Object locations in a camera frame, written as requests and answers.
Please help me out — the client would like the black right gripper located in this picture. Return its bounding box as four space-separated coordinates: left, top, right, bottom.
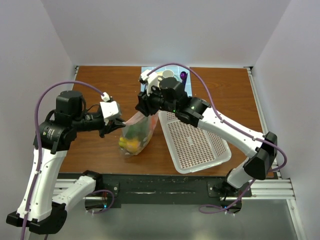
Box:
135 82 178 117

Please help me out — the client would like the clear zip top bag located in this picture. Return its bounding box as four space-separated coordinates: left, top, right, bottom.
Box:
118 111 159 157

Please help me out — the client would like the white perforated plastic basket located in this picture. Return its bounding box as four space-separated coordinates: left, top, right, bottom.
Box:
158 111 232 174

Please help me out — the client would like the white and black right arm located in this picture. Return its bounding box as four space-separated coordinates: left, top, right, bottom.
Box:
135 76 278 197

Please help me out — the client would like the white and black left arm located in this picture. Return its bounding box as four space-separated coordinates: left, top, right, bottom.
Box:
6 90 125 236

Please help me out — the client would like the yellow felt fake food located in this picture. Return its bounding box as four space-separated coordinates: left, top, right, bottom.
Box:
118 137 141 152

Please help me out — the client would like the cream and teal plate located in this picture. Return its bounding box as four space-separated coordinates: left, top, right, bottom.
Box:
157 71 180 83

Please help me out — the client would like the grey ceramic mug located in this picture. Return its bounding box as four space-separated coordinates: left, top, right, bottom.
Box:
162 69 175 79

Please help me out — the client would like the purple plastic knife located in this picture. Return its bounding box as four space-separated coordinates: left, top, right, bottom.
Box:
181 74 188 89

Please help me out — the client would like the blue checkered placemat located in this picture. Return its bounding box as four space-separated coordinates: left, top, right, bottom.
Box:
156 65 192 96

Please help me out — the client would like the purple plastic spoon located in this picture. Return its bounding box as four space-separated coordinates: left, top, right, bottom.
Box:
180 71 188 81

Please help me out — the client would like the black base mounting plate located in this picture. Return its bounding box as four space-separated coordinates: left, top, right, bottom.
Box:
74 173 252 209

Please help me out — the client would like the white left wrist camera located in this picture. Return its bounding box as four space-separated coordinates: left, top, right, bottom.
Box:
99 92 122 123

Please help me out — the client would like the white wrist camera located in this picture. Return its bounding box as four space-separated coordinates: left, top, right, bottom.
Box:
139 69 164 96
99 92 122 123

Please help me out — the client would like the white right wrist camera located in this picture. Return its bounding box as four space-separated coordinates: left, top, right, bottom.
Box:
139 69 164 96

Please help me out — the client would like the aluminium frame rail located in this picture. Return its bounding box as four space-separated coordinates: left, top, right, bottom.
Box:
52 178 296 200

